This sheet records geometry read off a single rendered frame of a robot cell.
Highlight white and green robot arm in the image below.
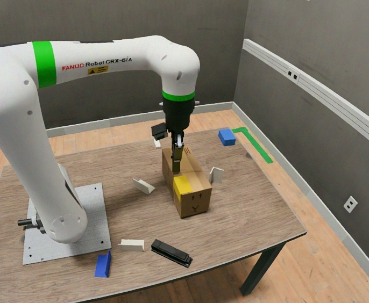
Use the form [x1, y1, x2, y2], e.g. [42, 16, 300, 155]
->
[0, 35, 200, 244]

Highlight blue l-shaped angle piece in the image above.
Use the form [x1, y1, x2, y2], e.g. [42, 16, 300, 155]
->
[94, 250, 111, 278]

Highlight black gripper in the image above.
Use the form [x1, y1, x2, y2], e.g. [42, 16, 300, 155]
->
[165, 114, 190, 172]

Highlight grey l-shaped corner guard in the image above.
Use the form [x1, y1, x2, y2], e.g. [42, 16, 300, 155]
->
[209, 167, 224, 184]

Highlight blue rectangular block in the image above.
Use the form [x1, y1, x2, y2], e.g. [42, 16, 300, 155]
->
[218, 129, 236, 146]

